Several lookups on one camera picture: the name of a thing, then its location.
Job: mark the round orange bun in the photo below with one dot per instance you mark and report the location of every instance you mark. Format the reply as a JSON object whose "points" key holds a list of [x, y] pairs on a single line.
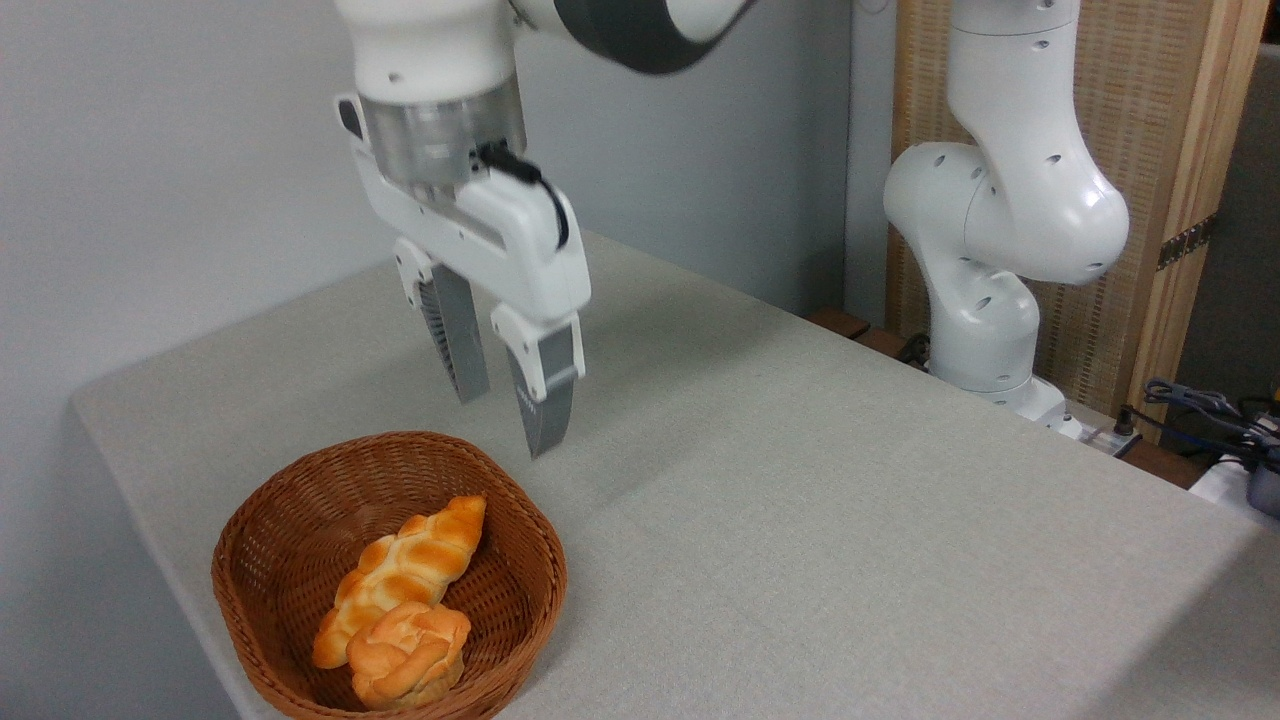
{"points": [[410, 650]]}

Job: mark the metal screen hinge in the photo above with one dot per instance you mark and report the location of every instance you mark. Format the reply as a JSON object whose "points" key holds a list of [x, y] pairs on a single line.
{"points": [[1188, 241]]}

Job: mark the brown wicker basket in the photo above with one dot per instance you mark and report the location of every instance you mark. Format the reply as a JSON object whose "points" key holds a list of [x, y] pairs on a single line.
{"points": [[290, 490]]}

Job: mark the black plug connector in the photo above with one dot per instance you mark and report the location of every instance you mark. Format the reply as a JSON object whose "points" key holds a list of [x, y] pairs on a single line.
{"points": [[1126, 422]]}

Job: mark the white box with grey device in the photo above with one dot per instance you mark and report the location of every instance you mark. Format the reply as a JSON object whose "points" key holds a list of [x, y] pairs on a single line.
{"points": [[1245, 485]]}

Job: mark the long braided bread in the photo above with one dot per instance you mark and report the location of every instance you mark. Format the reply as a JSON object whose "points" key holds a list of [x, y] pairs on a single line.
{"points": [[410, 565]]}

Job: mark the rattan screen with wooden frame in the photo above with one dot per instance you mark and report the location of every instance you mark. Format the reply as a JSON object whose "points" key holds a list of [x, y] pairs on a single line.
{"points": [[1140, 120]]}

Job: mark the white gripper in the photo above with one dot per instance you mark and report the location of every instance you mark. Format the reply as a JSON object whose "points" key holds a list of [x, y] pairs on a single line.
{"points": [[520, 250]]}

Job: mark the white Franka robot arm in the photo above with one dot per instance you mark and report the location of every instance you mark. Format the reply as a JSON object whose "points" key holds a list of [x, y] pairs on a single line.
{"points": [[1020, 200]]}

